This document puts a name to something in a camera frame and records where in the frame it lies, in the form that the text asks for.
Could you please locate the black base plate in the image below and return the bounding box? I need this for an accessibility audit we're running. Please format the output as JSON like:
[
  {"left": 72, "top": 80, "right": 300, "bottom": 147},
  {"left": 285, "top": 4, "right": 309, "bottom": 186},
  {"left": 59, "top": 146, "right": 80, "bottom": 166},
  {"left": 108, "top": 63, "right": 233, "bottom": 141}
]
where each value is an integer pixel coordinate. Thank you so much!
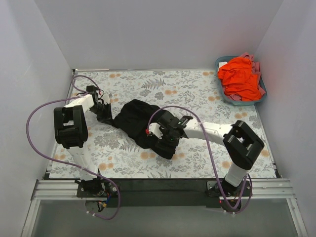
[{"left": 76, "top": 178, "right": 254, "bottom": 209}]

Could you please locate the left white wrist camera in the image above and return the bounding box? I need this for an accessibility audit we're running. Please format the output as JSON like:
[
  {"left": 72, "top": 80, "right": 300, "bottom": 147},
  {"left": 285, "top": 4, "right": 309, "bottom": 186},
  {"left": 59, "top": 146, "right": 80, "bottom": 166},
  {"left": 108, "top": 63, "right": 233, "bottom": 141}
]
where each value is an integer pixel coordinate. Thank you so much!
[{"left": 102, "top": 94, "right": 112, "bottom": 104}]

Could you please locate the purple cable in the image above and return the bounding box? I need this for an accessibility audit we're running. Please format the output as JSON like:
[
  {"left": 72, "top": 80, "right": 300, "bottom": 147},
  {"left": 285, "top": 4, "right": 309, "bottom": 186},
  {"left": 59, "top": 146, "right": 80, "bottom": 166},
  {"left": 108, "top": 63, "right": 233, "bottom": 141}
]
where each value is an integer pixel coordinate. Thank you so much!
[
  {"left": 26, "top": 75, "right": 122, "bottom": 220},
  {"left": 147, "top": 106, "right": 253, "bottom": 215}
]

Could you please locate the teal plastic laundry basket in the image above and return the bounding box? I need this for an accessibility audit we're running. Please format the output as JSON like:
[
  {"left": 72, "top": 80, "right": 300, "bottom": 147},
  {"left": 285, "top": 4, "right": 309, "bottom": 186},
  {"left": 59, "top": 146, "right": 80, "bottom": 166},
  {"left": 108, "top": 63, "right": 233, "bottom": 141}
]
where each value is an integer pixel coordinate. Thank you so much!
[{"left": 215, "top": 56, "right": 268, "bottom": 106}]

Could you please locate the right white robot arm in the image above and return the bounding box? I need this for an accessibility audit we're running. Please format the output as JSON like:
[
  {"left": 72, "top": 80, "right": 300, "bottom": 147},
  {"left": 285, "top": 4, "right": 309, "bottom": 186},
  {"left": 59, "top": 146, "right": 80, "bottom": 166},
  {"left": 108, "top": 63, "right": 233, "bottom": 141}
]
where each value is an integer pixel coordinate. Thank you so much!
[{"left": 148, "top": 112, "right": 264, "bottom": 195}]

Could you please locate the aluminium mounting rail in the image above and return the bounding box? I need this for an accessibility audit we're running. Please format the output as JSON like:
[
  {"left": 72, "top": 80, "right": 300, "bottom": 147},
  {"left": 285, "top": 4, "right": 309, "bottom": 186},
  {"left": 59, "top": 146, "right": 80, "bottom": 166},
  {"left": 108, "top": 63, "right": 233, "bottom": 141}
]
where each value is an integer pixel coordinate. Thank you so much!
[{"left": 32, "top": 178, "right": 296, "bottom": 200}]

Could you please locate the black t-shirt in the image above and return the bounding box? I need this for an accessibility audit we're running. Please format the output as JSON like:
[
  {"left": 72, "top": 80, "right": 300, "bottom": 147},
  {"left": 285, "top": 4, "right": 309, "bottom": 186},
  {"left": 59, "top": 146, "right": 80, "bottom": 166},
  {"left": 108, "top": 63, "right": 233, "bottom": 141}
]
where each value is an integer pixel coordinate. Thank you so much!
[{"left": 113, "top": 99, "right": 176, "bottom": 159}]

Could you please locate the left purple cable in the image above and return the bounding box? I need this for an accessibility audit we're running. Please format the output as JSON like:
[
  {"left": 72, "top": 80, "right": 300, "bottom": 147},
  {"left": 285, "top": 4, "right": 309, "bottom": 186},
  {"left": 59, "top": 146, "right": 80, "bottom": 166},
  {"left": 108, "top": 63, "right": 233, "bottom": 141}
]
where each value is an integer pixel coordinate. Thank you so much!
[{"left": 26, "top": 75, "right": 122, "bottom": 220}]

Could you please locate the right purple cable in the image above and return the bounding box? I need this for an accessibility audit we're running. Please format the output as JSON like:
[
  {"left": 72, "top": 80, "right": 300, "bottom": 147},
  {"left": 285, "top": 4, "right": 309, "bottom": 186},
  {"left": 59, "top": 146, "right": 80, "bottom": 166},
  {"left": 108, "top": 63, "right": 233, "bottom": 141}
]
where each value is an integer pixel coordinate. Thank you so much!
[{"left": 147, "top": 106, "right": 253, "bottom": 215}]

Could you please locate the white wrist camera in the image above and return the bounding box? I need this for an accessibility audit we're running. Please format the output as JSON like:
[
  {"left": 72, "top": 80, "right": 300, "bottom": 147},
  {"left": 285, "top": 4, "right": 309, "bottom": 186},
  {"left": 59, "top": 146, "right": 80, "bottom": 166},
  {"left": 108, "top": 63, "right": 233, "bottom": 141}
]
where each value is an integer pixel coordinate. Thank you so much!
[
  {"left": 102, "top": 94, "right": 112, "bottom": 104},
  {"left": 146, "top": 122, "right": 163, "bottom": 139}
]

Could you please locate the orange t-shirt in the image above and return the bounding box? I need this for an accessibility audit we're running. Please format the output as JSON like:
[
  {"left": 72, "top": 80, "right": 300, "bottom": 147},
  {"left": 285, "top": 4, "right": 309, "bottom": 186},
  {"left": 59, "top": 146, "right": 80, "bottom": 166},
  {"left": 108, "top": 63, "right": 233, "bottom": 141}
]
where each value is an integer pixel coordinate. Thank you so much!
[{"left": 218, "top": 57, "right": 264, "bottom": 101}]

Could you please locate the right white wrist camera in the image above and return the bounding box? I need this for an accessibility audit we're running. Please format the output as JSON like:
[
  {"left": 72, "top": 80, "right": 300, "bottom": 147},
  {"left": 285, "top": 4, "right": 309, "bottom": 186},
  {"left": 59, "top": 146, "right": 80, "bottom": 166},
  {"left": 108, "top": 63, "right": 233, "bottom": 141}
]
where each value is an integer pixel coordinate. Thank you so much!
[{"left": 146, "top": 122, "right": 163, "bottom": 139}]

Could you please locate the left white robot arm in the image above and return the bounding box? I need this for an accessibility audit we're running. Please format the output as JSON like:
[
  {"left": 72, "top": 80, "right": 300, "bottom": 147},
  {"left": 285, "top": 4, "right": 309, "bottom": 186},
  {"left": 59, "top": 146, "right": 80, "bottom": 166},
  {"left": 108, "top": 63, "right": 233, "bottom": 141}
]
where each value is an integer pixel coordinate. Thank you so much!
[{"left": 53, "top": 85, "right": 113, "bottom": 197}]

